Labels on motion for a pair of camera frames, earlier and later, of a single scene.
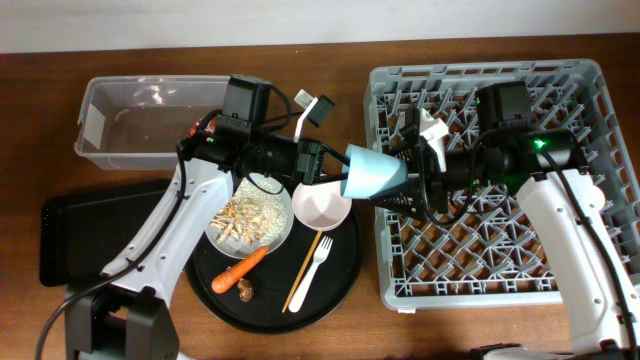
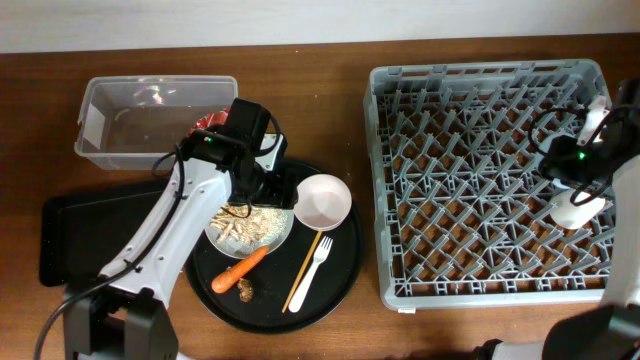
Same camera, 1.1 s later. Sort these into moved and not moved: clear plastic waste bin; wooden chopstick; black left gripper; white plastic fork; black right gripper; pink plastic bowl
Moved: black right gripper; black left gripper
Not moved: wooden chopstick; pink plastic bowl; clear plastic waste bin; white plastic fork
